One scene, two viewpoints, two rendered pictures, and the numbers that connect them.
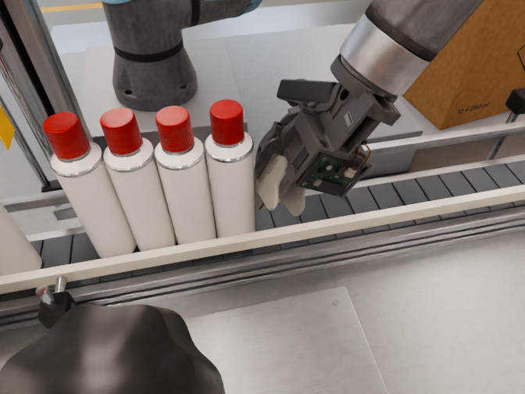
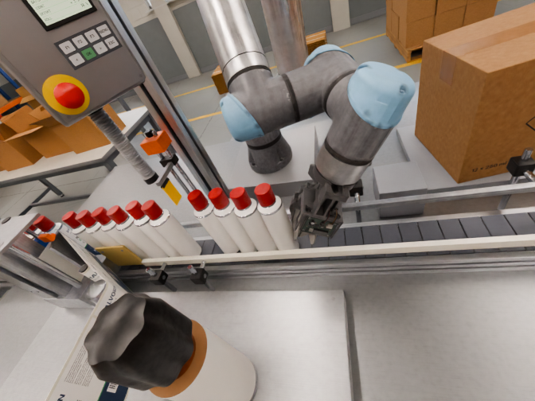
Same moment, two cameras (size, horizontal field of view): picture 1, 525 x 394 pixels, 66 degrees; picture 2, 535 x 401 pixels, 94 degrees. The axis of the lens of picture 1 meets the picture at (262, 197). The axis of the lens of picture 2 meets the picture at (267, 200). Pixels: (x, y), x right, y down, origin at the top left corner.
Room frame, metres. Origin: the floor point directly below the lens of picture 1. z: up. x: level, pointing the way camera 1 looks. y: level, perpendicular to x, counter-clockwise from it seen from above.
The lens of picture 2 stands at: (0.04, -0.19, 1.38)
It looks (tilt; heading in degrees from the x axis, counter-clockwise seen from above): 42 degrees down; 37
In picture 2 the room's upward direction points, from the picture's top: 25 degrees counter-clockwise
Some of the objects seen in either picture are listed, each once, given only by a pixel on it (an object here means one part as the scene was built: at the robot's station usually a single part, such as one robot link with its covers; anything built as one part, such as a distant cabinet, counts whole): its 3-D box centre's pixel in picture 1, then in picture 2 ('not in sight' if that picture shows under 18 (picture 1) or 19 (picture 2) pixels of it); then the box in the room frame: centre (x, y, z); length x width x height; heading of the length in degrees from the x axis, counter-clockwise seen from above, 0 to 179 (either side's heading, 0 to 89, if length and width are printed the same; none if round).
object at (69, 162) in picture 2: not in sight; (75, 181); (1.07, 2.78, 0.39); 2.20 x 0.80 x 0.78; 101
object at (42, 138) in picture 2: not in sight; (52, 126); (1.12, 2.33, 0.96); 0.53 x 0.45 x 0.37; 13
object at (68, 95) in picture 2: not in sight; (68, 95); (0.29, 0.28, 1.32); 0.04 x 0.03 x 0.04; 157
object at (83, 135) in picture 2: not in sight; (82, 118); (1.16, 1.94, 0.97); 0.51 x 0.42 x 0.37; 17
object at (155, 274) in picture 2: not in sight; (165, 274); (0.20, 0.35, 0.89); 0.06 x 0.03 x 0.12; 12
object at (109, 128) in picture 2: not in sight; (124, 146); (0.36, 0.37, 1.18); 0.04 x 0.04 x 0.21
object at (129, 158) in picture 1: (141, 190); (235, 223); (0.31, 0.14, 0.98); 0.05 x 0.05 x 0.20
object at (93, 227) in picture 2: not in sight; (111, 238); (0.23, 0.51, 0.98); 0.05 x 0.05 x 0.20
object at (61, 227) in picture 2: not in sight; (69, 241); (0.19, 0.67, 0.98); 0.05 x 0.05 x 0.20
